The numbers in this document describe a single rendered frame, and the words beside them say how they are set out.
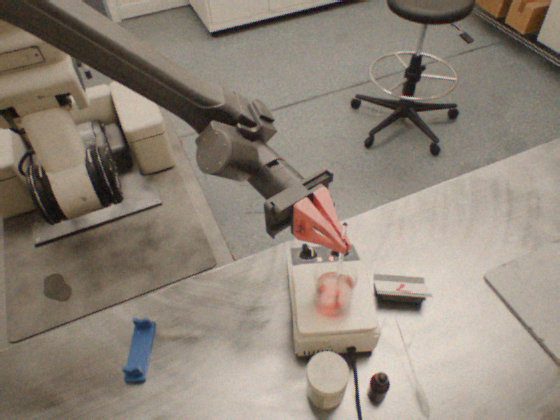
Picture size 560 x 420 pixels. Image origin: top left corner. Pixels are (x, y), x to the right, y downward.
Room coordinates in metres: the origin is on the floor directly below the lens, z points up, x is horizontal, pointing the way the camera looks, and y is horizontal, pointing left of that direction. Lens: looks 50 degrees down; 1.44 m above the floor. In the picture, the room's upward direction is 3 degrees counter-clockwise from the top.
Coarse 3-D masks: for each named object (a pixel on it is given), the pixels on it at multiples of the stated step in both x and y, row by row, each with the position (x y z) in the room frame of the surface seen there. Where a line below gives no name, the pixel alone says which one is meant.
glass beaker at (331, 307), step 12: (324, 264) 0.35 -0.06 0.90; (336, 264) 0.35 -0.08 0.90; (348, 264) 0.34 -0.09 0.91; (348, 276) 0.34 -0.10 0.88; (324, 300) 0.30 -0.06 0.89; (336, 300) 0.29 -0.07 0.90; (348, 300) 0.30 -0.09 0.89; (324, 312) 0.30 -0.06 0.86; (336, 312) 0.29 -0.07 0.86; (348, 312) 0.30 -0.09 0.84
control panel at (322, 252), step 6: (294, 252) 0.45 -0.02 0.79; (300, 252) 0.45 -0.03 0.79; (318, 252) 0.45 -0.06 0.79; (324, 252) 0.45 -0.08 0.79; (348, 252) 0.44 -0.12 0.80; (354, 252) 0.44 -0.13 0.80; (294, 258) 0.43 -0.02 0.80; (300, 258) 0.43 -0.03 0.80; (348, 258) 0.42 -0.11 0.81; (354, 258) 0.42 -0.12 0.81; (294, 264) 0.41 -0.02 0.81; (300, 264) 0.41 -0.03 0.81
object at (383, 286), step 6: (378, 282) 0.40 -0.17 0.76; (384, 282) 0.40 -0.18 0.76; (378, 288) 0.38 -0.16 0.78; (384, 288) 0.38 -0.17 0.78; (390, 288) 0.38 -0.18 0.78; (396, 288) 0.38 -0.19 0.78; (402, 288) 0.38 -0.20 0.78; (408, 288) 0.38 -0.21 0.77; (414, 288) 0.38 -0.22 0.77; (420, 288) 0.38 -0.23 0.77
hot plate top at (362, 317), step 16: (304, 272) 0.38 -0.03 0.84; (304, 288) 0.35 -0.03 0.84; (368, 288) 0.34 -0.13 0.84; (304, 304) 0.32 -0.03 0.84; (352, 304) 0.32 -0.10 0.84; (368, 304) 0.32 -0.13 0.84; (304, 320) 0.30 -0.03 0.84; (320, 320) 0.29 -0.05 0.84; (336, 320) 0.29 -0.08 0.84; (352, 320) 0.29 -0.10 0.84; (368, 320) 0.29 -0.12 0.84
